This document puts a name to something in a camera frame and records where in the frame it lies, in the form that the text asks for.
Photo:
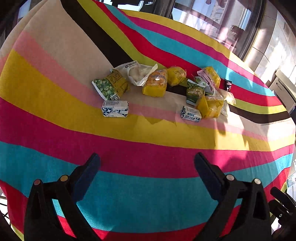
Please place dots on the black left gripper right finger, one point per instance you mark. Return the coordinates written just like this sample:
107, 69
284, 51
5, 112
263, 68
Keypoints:
252, 221

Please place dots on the colourful striped tablecloth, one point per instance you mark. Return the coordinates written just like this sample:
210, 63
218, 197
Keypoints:
147, 187

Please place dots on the clear nougat packet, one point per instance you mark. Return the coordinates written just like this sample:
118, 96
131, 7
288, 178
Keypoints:
227, 96

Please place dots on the white printer box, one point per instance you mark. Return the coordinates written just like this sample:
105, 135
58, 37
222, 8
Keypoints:
284, 89

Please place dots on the white translucent pastry packet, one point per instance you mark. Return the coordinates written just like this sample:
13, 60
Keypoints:
136, 73

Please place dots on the pink wrapper snack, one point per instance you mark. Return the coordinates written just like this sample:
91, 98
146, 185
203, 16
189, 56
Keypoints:
210, 87

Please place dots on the dark green snack packet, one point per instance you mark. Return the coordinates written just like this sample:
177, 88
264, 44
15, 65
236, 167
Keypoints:
194, 92

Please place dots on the yellow packet on pink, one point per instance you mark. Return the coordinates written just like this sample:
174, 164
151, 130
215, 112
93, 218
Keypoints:
212, 74

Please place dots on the yellow clear cake packet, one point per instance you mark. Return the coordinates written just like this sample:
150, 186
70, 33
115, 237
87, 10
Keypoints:
210, 106

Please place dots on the orange bread snack packet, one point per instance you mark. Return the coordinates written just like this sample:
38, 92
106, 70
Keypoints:
156, 84

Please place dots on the white blue candy packet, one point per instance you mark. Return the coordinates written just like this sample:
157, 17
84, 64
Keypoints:
115, 108

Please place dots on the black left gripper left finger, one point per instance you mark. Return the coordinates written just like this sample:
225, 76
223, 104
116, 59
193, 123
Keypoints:
41, 220

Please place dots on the white blue small packet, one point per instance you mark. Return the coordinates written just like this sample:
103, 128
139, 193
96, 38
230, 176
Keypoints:
191, 114

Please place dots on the green pea snack packet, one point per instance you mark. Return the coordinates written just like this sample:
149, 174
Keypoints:
112, 87

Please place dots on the black red snack packet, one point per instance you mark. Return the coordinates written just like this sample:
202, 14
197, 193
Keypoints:
227, 85

